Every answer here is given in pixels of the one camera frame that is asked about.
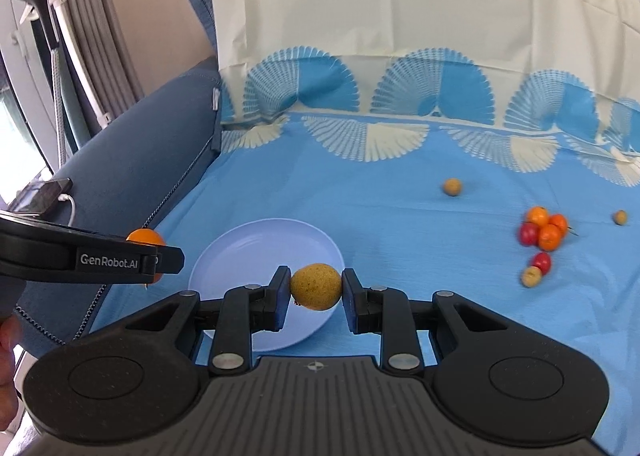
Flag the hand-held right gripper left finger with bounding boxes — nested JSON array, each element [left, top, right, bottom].
[[120, 265, 293, 378]]

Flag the white charging cable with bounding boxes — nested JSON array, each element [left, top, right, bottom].
[[59, 193, 77, 237]]

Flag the person's left hand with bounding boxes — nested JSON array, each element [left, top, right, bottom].
[[0, 316, 25, 434]]

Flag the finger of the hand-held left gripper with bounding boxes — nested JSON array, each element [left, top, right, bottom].
[[66, 239, 185, 284]]

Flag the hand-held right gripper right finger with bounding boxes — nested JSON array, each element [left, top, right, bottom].
[[341, 268, 512, 372]]

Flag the light blue round plate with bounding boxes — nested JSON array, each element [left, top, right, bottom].
[[188, 219, 346, 352]]

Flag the blue sofa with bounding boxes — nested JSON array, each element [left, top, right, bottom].
[[12, 0, 223, 349]]

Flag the blue cream printed sheet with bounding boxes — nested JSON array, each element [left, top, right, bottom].
[[92, 0, 640, 442]]

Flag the white drying rack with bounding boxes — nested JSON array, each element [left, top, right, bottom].
[[27, 0, 113, 128]]

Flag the large yellow-brown round fruit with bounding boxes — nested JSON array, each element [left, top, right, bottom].
[[290, 263, 344, 311]]

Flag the black phone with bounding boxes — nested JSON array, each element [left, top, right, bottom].
[[9, 177, 74, 215]]

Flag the grey curtain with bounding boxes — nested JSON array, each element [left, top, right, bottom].
[[47, 0, 147, 137]]

